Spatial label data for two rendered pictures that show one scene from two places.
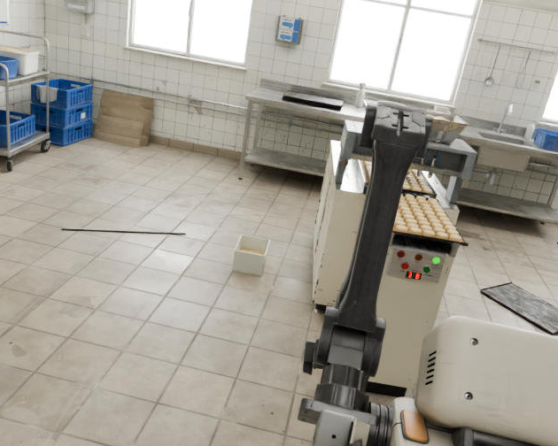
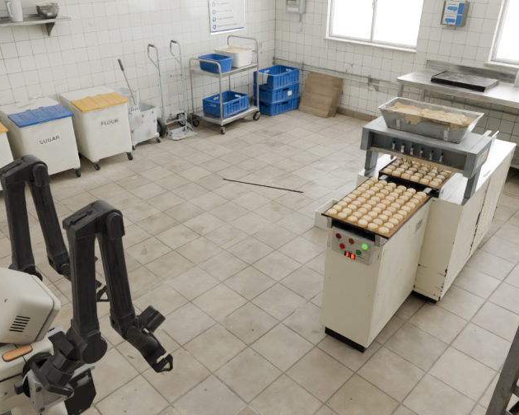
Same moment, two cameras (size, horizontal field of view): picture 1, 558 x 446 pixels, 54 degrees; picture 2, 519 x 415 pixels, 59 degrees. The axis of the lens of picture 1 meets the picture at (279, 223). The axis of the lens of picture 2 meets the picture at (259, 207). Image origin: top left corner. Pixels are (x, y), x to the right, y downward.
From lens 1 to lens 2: 1.64 m
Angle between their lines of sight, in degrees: 35
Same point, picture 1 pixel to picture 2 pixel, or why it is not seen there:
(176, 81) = (360, 64)
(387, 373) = (345, 328)
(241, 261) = (320, 220)
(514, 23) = not seen: outside the picture
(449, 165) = (458, 162)
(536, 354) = (0, 292)
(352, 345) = not seen: hidden behind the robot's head
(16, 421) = not seen: hidden behind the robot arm
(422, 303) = (363, 280)
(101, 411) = (157, 296)
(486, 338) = not seen: outside the picture
